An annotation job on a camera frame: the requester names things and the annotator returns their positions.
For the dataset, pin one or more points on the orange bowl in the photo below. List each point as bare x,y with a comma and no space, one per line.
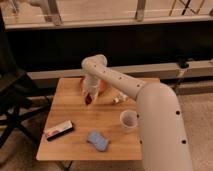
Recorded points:
102,88

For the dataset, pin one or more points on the wooden table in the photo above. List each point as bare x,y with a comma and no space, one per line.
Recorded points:
103,116

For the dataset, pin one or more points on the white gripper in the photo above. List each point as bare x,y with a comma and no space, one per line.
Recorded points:
91,86

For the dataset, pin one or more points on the metal railing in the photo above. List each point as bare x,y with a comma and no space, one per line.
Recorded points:
53,14

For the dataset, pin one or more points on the small white toy object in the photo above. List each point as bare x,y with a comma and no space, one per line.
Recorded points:
120,98

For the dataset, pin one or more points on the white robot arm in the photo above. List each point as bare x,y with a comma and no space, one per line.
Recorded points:
162,136

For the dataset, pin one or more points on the blue sponge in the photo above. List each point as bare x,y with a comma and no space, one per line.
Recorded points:
98,141

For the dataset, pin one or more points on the black chair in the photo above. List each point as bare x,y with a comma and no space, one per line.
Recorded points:
15,85

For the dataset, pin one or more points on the dark red pepper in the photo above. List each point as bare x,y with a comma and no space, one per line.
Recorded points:
88,99

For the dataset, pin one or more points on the white ceramic cup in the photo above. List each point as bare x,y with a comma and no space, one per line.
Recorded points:
128,119

